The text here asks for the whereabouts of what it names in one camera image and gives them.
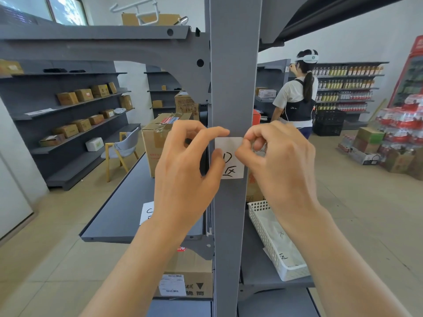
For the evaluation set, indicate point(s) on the cardboard box with shipping label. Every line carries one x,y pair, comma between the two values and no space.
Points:
188,274

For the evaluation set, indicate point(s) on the green cardboard box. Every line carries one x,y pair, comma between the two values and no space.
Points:
370,135

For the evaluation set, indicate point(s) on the grey shelf board under basket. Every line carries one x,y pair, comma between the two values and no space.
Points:
261,270

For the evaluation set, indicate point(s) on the large taped cardboard box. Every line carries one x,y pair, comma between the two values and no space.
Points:
153,145

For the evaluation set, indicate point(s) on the white metal rack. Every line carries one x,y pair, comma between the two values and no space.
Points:
138,9

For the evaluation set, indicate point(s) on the white printed carton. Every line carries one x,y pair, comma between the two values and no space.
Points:
363,156

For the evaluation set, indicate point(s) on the dark overhead shelf board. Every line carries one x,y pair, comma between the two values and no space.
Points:
330,13

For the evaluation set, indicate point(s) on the white handwritten paper label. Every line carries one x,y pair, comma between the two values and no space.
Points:
231,161

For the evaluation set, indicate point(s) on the small white box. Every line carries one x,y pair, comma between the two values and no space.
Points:
95,144

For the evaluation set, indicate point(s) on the stack of red bottle packs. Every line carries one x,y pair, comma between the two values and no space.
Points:
401,123

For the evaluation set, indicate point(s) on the person's left thumb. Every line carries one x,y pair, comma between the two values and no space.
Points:
215,163

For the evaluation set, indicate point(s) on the person's right thumb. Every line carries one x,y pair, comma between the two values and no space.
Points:
244,158

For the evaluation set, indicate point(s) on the paper sheets in basket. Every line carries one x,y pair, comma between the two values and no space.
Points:
281,240

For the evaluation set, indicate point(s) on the person's right forearm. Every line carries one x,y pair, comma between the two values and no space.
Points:
343,270

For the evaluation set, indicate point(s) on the grey chair with wooden legs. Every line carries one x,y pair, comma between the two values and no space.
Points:
124,145

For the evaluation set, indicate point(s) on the person's left forearm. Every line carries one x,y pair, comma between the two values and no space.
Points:
148,277

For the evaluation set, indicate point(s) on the cardboard box with red print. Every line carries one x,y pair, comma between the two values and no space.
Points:
254,189

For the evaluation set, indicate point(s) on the grey bracketed shelf board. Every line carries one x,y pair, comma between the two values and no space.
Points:
99,39

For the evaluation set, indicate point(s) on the person's right hand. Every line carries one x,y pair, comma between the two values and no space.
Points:
284,174

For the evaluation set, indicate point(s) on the red drinks cooler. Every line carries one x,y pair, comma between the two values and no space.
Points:
408,75

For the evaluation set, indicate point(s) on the grey wall shelving unit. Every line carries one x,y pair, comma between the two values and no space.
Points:
66,128

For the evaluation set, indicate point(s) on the grey metal shelf board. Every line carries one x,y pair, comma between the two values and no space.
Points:
132,201

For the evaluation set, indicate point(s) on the white paper sheet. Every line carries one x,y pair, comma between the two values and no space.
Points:
39,111

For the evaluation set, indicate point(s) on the black plastic crate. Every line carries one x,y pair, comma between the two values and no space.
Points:
328,123

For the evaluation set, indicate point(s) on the group of small cardboard boxes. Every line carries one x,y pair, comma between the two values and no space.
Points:
82,95

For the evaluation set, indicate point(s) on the white headset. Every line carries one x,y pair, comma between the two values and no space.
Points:
309,58

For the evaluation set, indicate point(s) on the white and pink box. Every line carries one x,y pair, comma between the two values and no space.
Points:
267,93

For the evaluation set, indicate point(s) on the grey metal shelf upright post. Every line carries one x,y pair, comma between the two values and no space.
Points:
233,79

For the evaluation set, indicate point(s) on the flat cardboard box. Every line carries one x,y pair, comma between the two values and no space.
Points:
165,19

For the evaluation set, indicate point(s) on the red printed cardboard box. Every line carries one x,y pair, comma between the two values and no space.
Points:
185,103

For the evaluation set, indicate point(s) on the grey shelving with bottle rows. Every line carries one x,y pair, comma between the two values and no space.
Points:
350,85

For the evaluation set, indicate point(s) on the grey narrow shelving unit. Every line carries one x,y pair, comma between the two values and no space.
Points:
162,85

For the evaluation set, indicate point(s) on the person's left hand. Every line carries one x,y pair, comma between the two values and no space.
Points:
180,181

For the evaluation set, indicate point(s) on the white plastic mesh basket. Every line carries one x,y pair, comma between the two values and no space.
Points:
267,240

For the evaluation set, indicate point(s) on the window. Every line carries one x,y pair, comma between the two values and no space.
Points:
67,9

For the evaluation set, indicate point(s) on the white handwritten paper note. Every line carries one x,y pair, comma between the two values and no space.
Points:
147,212

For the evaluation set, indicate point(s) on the open brown cardboard box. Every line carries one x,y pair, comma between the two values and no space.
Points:
398,160

